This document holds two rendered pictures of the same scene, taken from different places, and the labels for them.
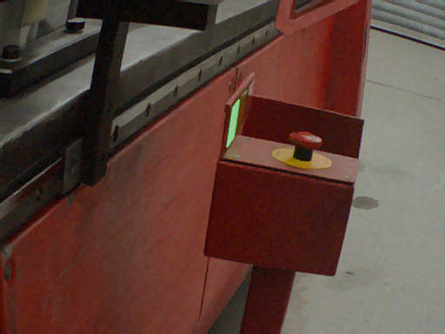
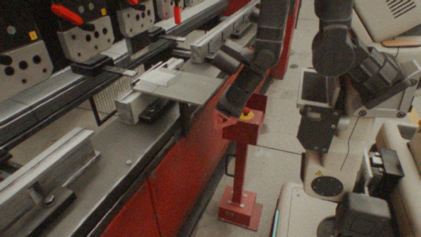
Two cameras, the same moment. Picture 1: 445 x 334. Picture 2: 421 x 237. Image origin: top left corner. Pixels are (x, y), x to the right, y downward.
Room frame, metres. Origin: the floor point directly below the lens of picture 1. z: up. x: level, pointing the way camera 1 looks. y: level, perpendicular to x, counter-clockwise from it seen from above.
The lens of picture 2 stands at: (0.27, -0.14, 1.44)
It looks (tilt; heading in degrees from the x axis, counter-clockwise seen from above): 37 degrees down; 12
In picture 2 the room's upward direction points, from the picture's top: straight up
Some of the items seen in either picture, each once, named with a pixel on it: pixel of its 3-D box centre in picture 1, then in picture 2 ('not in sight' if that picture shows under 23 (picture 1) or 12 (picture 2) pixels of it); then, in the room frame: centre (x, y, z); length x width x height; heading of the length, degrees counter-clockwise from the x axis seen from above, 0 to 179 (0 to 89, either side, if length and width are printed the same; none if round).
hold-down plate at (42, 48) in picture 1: (42, 56); (166, 99); (1.09, 0.22, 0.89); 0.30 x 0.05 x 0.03; 169
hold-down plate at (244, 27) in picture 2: not in sight; (242, 29); (2.04, 0.03, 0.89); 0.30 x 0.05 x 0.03; 169
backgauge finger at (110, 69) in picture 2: not in sight; (107, 66); (1.09, 0.45, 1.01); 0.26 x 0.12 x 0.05; 79
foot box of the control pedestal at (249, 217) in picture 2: not in sight; (241, 206); (1.25, -0.11, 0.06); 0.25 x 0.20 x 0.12; 83
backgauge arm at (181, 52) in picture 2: not in sight; (154, 52); (1.72, 0.54, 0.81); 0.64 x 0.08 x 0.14; 79
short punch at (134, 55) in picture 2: not in sight; (138, 42); (1.06, 0.29, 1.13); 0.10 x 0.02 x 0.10; 169
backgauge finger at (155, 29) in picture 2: not in sight; (163, 35); (1.48, 0.37, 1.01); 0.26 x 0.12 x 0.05; 79
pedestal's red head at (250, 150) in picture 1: (294, 171); (245, 114); (1.26, -0.08, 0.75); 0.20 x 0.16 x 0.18; 173
